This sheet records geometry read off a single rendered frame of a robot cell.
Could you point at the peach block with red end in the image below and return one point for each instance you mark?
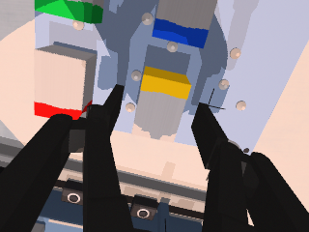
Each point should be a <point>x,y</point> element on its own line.
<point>64,80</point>

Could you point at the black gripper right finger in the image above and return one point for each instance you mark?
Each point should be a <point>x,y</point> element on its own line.
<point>238,183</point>

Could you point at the grey block with green end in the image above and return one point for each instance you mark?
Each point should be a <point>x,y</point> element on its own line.
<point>89,11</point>

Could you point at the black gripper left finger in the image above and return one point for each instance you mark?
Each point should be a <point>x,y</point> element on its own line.
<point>29,178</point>

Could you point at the grey block with yellow end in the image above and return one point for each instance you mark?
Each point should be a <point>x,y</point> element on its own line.
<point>160,105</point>

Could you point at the grey block with blue end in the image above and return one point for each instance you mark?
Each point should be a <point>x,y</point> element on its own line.
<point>184,21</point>

